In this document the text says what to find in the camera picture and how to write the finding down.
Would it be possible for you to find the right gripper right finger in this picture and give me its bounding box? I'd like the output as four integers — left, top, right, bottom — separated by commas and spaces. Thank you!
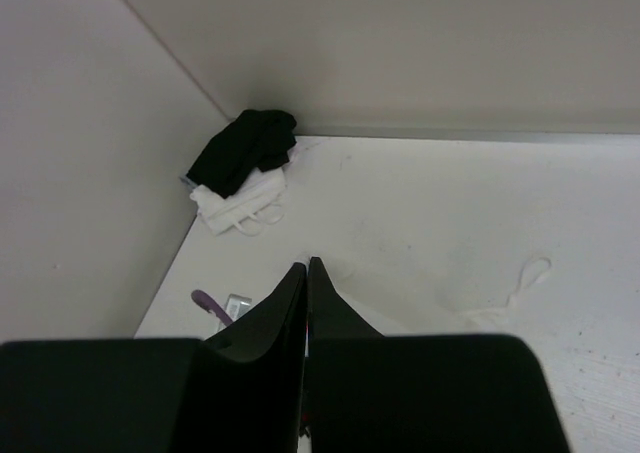
307, 258, 569, 452

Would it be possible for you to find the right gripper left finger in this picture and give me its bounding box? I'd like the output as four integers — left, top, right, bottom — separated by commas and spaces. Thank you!
174, 262, 307, 452

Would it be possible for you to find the white tank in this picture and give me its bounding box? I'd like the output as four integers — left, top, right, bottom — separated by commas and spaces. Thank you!
190, 168, 287, 236
338, 255, 553, 335

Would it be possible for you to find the folded white tank top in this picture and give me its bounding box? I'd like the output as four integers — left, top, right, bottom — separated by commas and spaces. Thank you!
190, 168, 287, 236

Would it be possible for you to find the grey folded cloth under stack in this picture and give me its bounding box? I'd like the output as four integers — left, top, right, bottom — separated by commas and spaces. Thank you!
180, 176, 198, 191

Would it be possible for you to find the folded black tank top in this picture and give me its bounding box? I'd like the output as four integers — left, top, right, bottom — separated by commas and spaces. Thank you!
186, 110, 297, 198

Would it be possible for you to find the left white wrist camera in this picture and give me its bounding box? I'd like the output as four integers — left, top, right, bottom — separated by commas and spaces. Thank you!
224, 295, 252, 323

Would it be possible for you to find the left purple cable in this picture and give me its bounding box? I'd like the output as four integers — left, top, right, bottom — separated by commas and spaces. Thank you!
191, 289, 235, 329

